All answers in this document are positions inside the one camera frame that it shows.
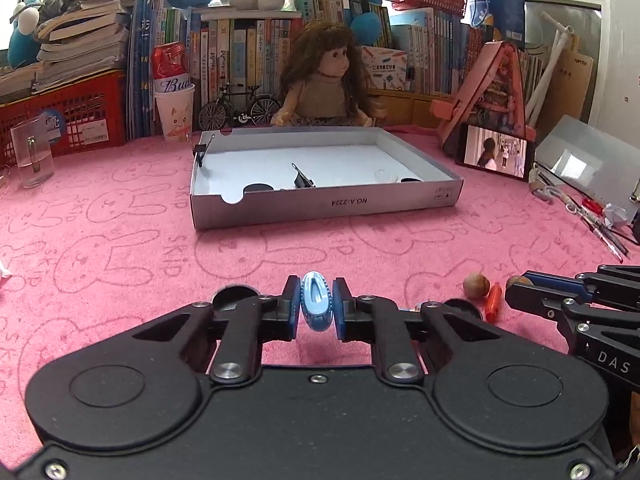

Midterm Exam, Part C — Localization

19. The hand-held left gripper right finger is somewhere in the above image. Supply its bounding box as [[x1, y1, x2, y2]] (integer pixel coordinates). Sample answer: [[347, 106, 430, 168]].
[[332, 276, 502, 387]]

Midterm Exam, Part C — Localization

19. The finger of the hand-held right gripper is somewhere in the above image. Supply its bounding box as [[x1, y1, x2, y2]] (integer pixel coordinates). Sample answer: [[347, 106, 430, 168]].
[[521, 264, 640, 311], [505, 285, 596, 326]]

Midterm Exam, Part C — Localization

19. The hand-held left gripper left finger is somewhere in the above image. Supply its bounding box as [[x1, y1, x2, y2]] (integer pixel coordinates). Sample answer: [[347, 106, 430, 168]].
[[132, 275, 301, 387]]

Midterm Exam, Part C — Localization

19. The blue hair clip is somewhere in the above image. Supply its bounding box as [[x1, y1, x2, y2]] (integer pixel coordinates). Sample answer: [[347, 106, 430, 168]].
[[300, 270, 334, 333]]

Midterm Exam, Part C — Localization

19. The black round case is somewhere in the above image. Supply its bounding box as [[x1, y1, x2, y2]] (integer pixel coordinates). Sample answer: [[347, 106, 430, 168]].
[[212, 285, 261, 311]]

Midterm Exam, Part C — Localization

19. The black shallow cap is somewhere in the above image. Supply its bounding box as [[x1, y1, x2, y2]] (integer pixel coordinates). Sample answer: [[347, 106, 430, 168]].
[[442, 298, 485, 322]]

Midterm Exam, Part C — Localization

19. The grey cardboard tray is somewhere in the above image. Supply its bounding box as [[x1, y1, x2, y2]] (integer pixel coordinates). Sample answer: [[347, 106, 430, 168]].
[[190, 126, 463, 231]]

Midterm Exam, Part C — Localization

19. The large black binder clip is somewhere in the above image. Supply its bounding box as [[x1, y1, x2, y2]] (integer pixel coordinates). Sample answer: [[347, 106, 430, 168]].
[[291, 162, 317, 191]]

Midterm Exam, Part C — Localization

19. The dark pen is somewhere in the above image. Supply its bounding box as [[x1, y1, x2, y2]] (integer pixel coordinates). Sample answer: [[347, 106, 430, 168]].
[[580, 205, 632, 263]]

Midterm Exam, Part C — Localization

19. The crumpled white paper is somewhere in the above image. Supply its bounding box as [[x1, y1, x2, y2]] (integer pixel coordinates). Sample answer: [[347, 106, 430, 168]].
[[601, 203, 630, 228]]

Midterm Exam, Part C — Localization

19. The black smartphone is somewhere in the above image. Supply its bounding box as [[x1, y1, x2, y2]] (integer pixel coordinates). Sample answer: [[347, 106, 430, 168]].
[[455, 122, 537, 182]]

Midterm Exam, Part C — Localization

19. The pink bunny-print towel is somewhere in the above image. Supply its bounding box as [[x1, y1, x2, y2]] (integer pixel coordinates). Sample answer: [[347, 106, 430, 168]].
[[0, 125, 640, 461]]

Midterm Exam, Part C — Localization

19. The small black binder clip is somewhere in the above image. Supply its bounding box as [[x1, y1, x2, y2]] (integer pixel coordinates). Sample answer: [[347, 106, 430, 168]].
[[189, 134, 217, 168]]

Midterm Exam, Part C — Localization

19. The tan cardboard sheet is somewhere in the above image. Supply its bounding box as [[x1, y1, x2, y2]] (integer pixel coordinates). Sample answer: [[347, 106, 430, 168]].
[[537, 50, 595, 133]]

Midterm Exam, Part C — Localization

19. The row of thin colourful booklets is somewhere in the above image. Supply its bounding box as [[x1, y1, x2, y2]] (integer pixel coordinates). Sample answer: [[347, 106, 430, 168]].
[[517, 47, 546, 111]]

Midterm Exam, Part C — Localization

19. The black miniature bicycle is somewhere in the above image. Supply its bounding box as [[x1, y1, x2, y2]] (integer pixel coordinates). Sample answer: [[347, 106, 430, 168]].
[[198, 84, 282, 131]]

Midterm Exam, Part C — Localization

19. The pink triangular phone stand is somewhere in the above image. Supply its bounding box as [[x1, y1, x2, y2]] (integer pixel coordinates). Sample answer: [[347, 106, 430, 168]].
[[431, 40, 536, 153]]

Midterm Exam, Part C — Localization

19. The white plastic pipe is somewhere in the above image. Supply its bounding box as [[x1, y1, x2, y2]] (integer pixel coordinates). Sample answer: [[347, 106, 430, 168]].
[[525, 10, 577, 126]]

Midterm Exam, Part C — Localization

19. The brown-haired doll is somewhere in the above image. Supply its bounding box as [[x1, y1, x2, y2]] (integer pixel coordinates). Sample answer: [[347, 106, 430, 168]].
[[271, 21, 387, 128]]

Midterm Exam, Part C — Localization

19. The white cat paper cup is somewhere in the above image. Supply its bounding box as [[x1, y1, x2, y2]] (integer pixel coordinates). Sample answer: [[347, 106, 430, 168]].
[[153, 84, 196, 142]]

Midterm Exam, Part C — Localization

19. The white printed box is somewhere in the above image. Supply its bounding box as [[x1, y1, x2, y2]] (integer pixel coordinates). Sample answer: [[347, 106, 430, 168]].
[[360, 46, 418, 93]]

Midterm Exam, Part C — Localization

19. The row of pale-spined upright books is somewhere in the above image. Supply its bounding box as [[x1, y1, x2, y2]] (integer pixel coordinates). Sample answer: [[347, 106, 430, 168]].
[[295, 0, 501, 98]]

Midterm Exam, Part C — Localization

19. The row of colourful upright books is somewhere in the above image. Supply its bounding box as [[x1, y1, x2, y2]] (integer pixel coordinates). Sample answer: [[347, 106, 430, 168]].
[[165, 7, 307, 126]]

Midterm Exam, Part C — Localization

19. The blue paper bag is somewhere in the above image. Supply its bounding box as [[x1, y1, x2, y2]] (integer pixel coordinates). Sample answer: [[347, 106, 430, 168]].
[[466, 0, 527, 53]]

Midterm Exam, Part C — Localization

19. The red beer can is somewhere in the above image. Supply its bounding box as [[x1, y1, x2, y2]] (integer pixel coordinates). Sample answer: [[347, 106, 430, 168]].
[[151, 42, 192, 93]]

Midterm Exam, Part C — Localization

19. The row of thin blue booklets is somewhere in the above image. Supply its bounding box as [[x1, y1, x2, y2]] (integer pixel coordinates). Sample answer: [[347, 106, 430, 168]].
[[126, 0, 168, 141]]

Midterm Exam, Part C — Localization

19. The large red plastic basket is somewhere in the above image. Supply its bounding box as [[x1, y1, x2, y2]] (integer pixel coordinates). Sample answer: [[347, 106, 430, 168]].
[[0, 70, 128, 166]]

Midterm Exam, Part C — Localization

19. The clear glass mug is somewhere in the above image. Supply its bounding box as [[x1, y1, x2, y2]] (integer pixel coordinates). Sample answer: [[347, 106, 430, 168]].
[[10, 119, 55, 189]]

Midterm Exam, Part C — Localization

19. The stack of lying books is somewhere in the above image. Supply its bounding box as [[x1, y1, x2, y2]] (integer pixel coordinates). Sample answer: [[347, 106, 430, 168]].
[[0, 0, 168, 103]]

